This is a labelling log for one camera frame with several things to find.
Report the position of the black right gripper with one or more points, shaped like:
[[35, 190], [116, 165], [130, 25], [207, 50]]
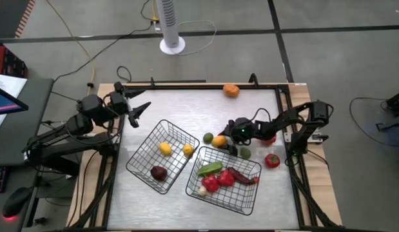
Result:
[[241, 131]]

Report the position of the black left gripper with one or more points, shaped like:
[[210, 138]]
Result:
[[119, 100]]

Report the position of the yellow-orange mango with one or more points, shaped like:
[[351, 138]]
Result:
[[218, 141]]

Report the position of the green lime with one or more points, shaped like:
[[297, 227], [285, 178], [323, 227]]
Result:
[[208, 138]]

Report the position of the green cucumber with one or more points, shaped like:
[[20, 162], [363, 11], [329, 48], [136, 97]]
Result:
[[210, 168]]

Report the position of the dark red chili pepper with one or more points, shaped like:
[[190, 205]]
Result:
[[240, 176]]

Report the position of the red bell pepper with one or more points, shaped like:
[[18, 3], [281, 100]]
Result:
[[225, 178], [210, 183]]

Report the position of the orange-red tomato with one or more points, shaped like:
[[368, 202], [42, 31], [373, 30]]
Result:
[[269, 140]]

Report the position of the small yellow lemon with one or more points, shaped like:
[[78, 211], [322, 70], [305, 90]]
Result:
[[188, 149]]

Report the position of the large yellow lemon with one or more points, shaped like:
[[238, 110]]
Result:
[[165, 148]]

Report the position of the white garlic bulb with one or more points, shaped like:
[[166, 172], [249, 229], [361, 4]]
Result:
[[202, 191]]

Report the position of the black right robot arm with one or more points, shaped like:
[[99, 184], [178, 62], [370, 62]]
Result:
[[289, 117]]

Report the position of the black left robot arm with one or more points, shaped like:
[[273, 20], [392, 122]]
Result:
[[64, 145]]

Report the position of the red tomato with green stem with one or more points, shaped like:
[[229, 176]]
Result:
[[272, 160]]

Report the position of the small red strawberry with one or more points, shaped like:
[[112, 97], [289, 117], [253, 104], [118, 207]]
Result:
[[256, 179]]

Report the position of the orange fruit with rough skin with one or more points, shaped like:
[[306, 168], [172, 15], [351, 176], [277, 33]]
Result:
[[231, 90]]

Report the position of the dark red apple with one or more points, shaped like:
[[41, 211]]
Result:
[[158, 173]]

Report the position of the white tower fan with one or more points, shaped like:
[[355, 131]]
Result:
[[169, 29]]

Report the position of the dark grey desk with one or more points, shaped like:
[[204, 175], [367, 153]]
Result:
[[22, 129]]

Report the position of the white paper sheet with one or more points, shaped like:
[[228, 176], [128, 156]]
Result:
[[9, 85]]

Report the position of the computer monitor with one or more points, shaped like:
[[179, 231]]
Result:
[[5, 101]]

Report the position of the red and black box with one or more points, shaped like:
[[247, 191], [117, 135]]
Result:
[[5, 61]]

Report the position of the dark mat with orange edge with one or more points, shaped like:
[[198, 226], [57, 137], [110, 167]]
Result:
[[9, 16]]

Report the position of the black computer mouse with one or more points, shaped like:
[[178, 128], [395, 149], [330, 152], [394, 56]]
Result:
[[15, 201]]

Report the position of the black device box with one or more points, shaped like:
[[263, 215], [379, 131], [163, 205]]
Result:
[[397, 103]]

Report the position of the black aluminium table frame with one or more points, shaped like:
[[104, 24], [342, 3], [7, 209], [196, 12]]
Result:
[[283, 96]]

